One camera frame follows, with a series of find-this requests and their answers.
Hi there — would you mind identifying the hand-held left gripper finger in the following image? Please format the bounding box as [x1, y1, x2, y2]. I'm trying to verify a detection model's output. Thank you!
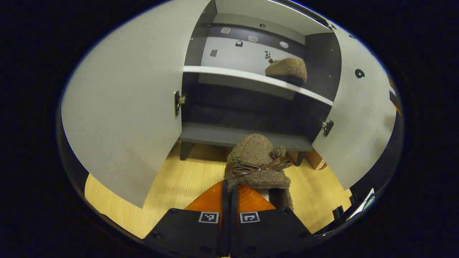
[230, 183, 317, 258]
[143, 180, 230, 258]

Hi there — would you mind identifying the brown fluffy shoe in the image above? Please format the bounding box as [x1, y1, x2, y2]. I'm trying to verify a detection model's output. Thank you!
[265, 57, 308, 87]
[224, 134, 294, 212]

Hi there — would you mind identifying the white shoe cabinet door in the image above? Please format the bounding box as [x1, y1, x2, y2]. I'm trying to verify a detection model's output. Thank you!
[311, 22, 397, 191]
[61, 0, 218, 209]

